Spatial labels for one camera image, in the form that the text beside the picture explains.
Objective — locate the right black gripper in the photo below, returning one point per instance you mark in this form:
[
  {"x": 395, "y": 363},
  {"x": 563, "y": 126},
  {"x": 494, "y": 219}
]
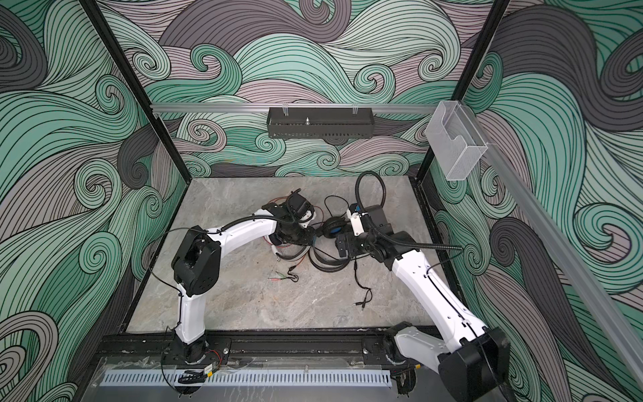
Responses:
[{"x": 342, "y": 244}]

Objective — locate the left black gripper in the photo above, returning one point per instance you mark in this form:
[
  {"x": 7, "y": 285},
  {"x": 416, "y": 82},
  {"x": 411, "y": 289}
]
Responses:
[{"x": 308, "y": 238}]

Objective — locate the white headphones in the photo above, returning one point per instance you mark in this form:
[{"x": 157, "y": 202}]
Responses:
[{"x": 288, "y": 252}]

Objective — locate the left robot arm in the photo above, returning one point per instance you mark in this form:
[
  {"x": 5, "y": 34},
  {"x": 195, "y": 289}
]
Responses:
[{"x": 197, "y": 263}]

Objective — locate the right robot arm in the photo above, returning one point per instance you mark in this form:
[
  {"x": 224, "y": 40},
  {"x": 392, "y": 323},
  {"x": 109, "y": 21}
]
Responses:
[{"x": 471, "y": 358}]

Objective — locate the black blue headphones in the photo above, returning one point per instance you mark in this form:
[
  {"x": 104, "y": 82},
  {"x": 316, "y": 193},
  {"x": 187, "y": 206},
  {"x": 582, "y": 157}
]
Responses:
[{"x": 324, "y": 254}]

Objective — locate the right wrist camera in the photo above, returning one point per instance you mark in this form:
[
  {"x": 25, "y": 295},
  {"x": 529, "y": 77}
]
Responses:
[{"x": 356, "y": 223}]

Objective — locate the clear plastic wall bin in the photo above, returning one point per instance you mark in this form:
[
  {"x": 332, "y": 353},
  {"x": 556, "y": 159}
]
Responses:
[{"x": 456, "y": 138}]

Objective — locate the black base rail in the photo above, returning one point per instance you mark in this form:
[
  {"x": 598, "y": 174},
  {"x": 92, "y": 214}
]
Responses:
[{"x": 370, "y": 345}]

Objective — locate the white slotted cable duct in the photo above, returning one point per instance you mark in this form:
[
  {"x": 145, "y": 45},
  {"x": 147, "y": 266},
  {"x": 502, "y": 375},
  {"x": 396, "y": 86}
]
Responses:
[{"x": 229, "y": 378}]

